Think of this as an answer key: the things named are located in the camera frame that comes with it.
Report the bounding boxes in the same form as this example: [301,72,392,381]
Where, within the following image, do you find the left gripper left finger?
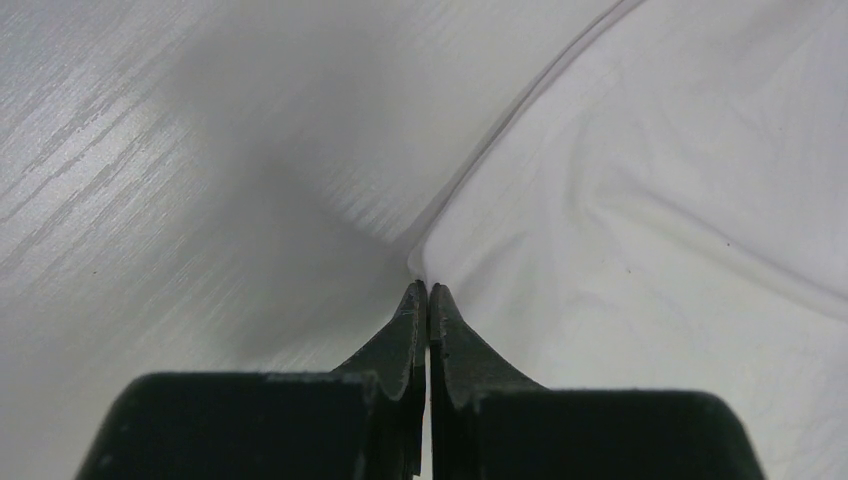
[78,282,427,479]

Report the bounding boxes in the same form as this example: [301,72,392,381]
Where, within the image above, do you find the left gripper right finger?
[429,284,764,479]

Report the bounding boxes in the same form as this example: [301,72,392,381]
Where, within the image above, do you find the white t-shirt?
[410,1,847,479]

